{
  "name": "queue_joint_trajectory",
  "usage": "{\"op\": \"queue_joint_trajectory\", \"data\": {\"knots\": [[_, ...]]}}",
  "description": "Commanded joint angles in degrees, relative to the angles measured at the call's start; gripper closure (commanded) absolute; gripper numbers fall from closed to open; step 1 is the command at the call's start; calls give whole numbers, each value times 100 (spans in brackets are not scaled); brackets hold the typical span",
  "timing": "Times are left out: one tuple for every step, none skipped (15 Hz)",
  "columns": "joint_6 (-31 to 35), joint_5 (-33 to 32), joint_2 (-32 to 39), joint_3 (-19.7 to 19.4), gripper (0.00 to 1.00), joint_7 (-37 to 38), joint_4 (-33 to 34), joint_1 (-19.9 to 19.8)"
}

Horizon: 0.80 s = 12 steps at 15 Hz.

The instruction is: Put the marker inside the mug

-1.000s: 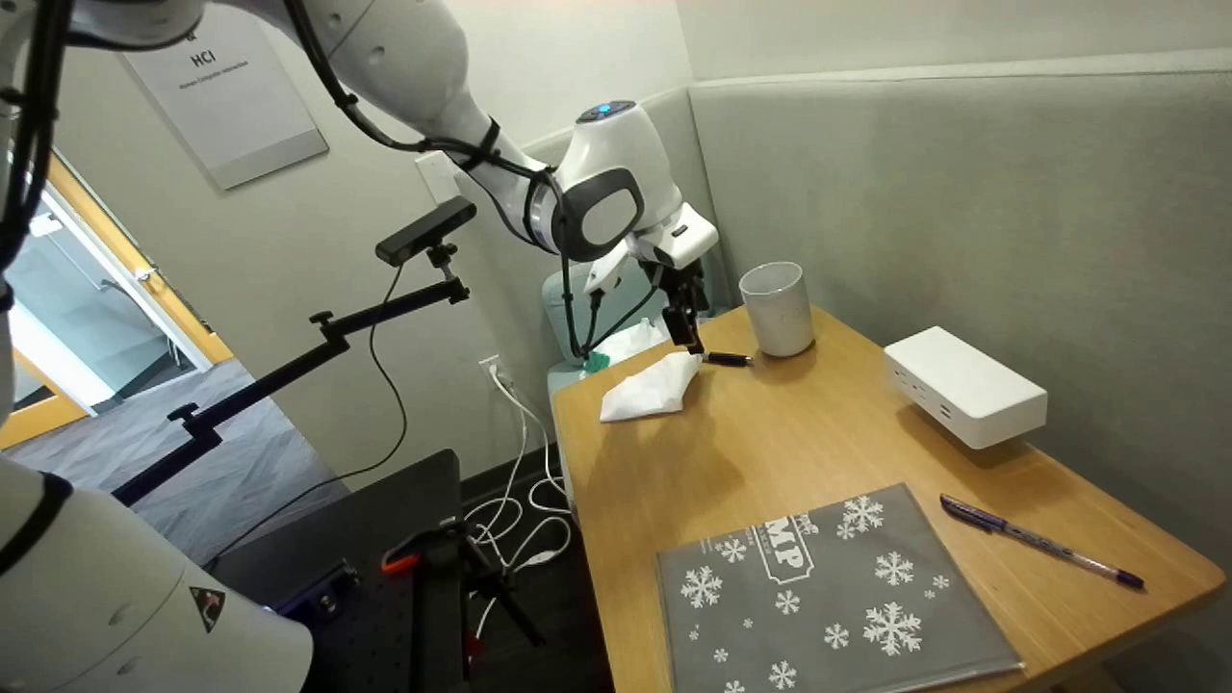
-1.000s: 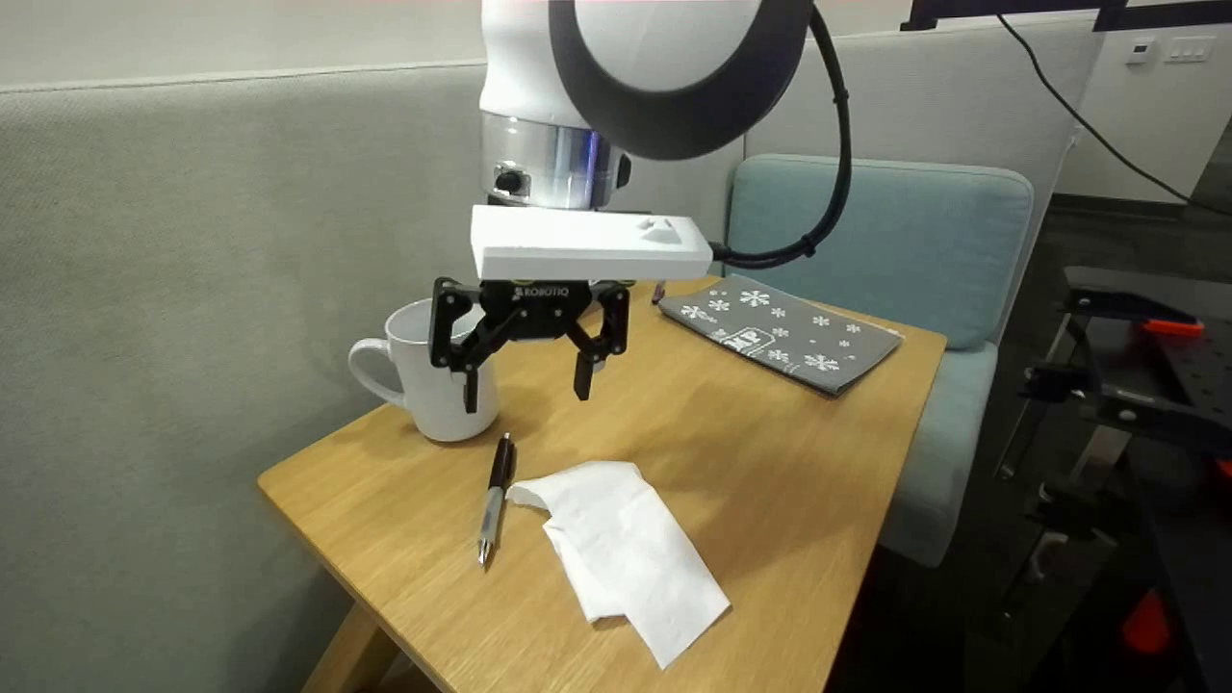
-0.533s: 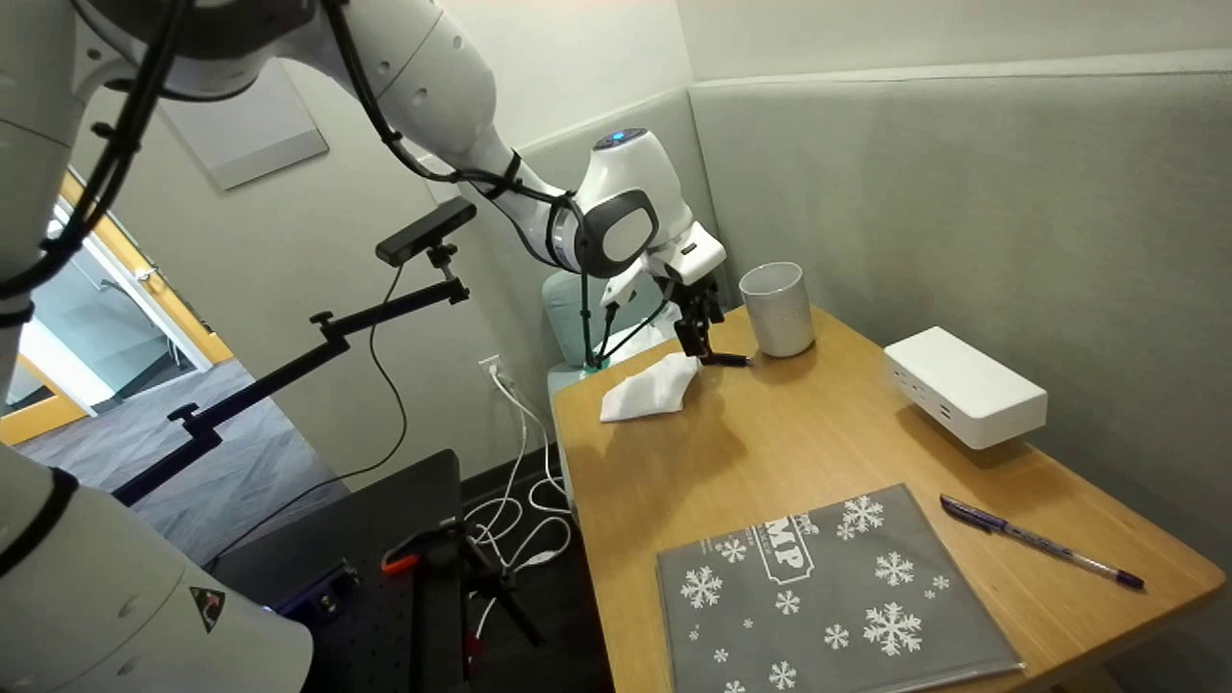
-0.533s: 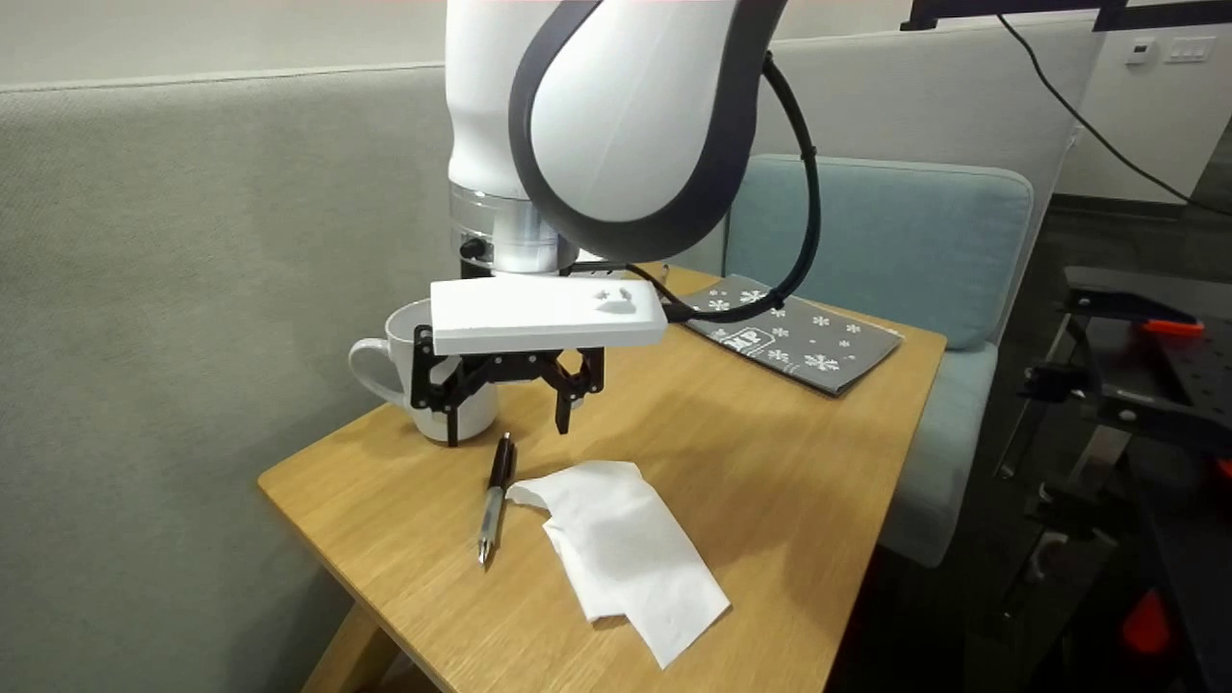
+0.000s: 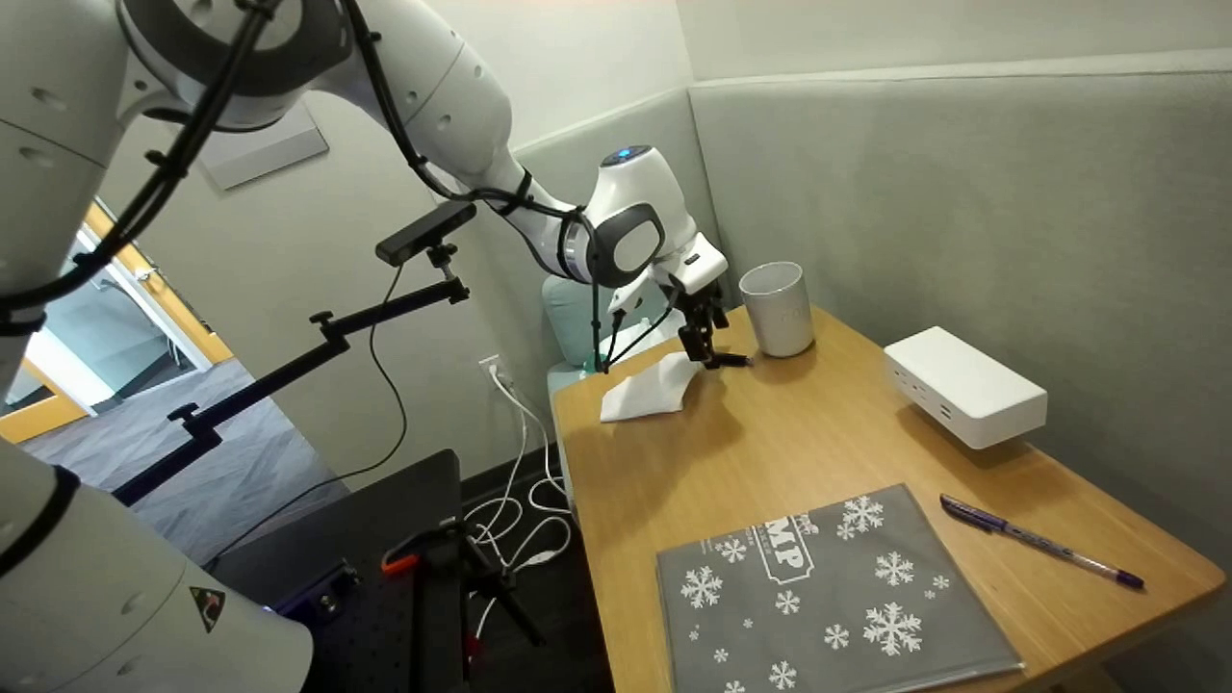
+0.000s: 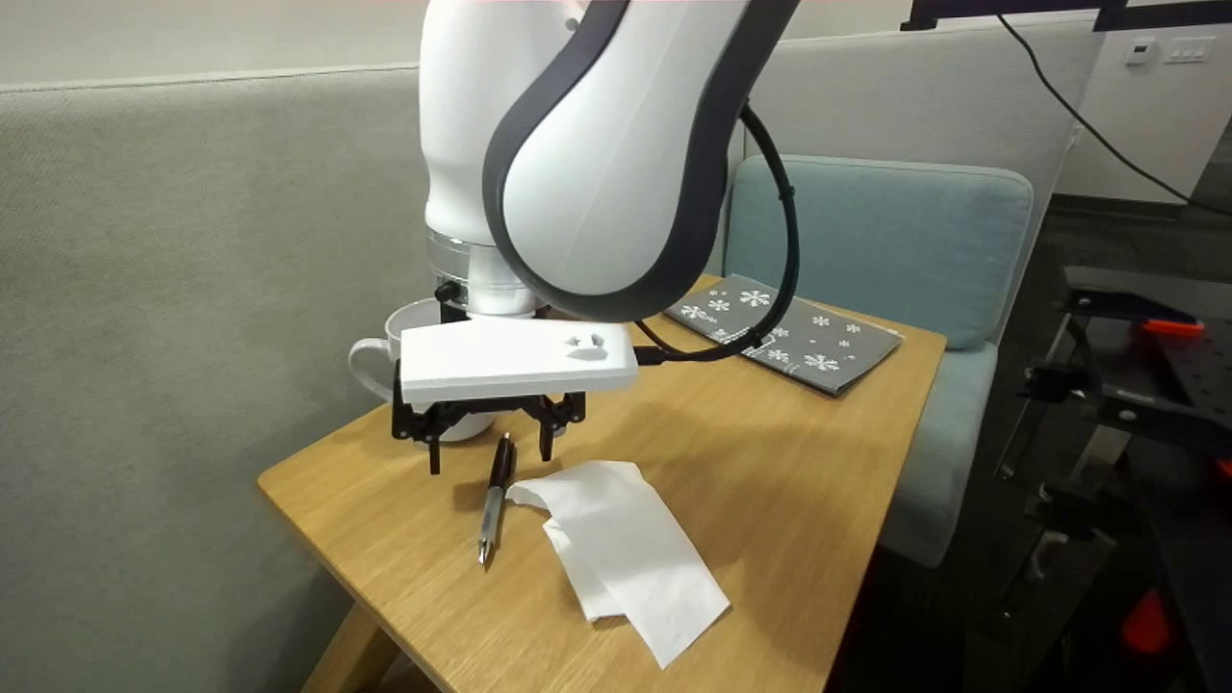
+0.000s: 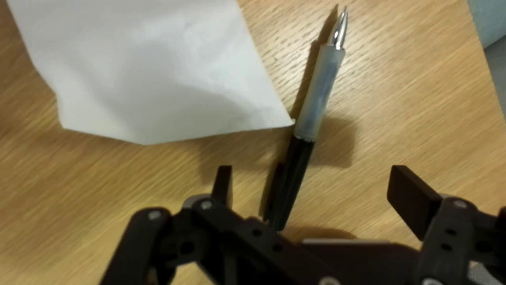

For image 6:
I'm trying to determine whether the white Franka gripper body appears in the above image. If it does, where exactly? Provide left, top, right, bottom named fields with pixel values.
left=389, top=319, right=643, bottom=415

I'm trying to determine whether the black and silver marker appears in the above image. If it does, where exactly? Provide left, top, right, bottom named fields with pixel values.
left=474, top=429, right=519, bottom=574

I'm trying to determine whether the white ceramic mug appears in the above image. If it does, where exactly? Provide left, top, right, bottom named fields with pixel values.
left=344, top=296, right=505, bottom=448

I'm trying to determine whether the white paper napkin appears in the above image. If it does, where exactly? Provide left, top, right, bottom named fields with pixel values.
left=501, top=460, right=736, bottom=673

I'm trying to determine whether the wooden table leg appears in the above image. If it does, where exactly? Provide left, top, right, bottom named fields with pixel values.
left=299, top=602, right=426, bottom=693

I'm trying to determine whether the grey snowflake print mat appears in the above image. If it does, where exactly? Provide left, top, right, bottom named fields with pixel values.
left=663, top=270, right=906, bottom=401

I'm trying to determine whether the light blue upholstered chair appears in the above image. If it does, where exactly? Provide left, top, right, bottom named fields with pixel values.
left=719, top=151, right=1039, bottom=574

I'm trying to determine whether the orange clamp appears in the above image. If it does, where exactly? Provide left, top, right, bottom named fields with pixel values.
left=1136, top=311, right=1212, bottom=347

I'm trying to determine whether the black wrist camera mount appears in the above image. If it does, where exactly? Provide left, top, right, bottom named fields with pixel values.
left=430, top=279, right=479, bottom=328

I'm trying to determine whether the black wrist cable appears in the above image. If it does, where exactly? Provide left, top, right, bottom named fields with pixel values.
left=630, top=101, right=804, bottom=370

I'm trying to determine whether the black camera cable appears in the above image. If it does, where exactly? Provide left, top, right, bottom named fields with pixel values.
left=992, top=7, right=1200, bottom=210

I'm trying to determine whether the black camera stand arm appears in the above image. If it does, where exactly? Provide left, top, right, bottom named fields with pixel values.
left=900, top=0, right=1232, bottom=34

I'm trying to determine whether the white wall plate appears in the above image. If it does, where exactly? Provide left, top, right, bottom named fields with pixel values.
left=1121, top=31, right=1218, bottom=72

